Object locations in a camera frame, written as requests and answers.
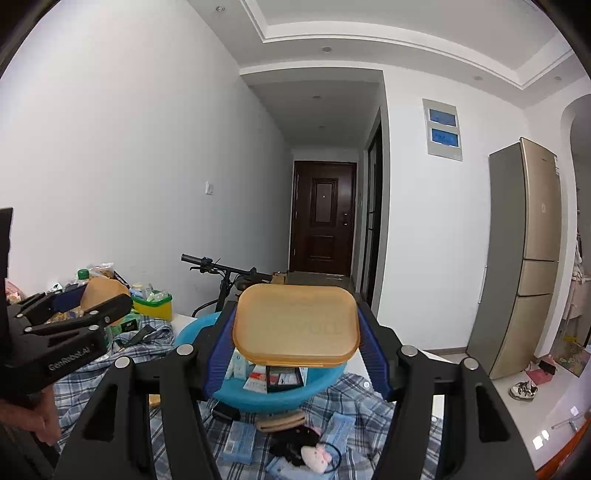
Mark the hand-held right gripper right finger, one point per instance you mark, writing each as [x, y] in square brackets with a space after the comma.
[375, 360]

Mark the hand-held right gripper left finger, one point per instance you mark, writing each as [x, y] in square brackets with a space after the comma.
[220, 355]

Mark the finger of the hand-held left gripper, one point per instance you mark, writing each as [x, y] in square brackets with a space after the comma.
[69, 300]
[106, 313]

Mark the black box with clear window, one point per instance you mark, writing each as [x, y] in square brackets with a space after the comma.
[285, 378]

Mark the blue plastic basin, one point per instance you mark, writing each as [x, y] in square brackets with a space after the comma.
[277, 401]

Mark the large amber plastic case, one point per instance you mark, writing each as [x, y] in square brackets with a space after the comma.
[295, 323]

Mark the white round desktop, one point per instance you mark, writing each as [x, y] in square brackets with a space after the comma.
[183, 319]

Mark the person's left hand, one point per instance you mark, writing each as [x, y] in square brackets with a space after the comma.
[27, 417]

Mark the clear bottle with green cap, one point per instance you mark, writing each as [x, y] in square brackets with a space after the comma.
[83, 275]

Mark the pile of snack packets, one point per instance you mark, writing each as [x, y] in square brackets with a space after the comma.
[102, 269]

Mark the white printed box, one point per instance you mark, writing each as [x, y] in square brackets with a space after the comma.
[255, 383]

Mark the white green sachets bundle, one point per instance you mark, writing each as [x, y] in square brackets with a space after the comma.
[147, 291]

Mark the yellow plastic bin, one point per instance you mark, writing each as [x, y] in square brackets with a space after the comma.
[154, 309]

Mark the blue plaid shirt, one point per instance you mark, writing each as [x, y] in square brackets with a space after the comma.
[138, 350]

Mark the small black box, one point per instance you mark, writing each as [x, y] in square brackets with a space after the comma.
[224, 410]

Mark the light blue wipes pack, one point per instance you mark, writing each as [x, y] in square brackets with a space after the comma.
[281, 468]
[339, 427]
[238, 443]

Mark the beige oval case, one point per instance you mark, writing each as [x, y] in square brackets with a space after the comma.
[279, 423]

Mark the brown cardboard box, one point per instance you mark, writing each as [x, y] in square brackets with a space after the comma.
[279, 278]

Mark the black bicycle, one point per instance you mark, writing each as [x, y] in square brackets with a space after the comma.
[198, 259]

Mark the black plush toy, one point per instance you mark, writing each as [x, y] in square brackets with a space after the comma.
[288, 450]

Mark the black framed sliding door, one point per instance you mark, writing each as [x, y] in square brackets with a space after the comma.
[374, 221]

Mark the dark wooden door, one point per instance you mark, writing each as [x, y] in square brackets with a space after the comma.
[323, 217]

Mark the white sneaker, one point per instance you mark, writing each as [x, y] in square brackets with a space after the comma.
[524, 392]

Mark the pink box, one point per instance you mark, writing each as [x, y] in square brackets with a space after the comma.
[540, 374]

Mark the champagne refrigerator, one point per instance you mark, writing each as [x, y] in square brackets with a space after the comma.
[521, 258]

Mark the hanging clothes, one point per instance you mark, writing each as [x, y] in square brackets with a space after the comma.
[579, 286]

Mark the grey wall panel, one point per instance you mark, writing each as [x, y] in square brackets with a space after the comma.
[427, 147]

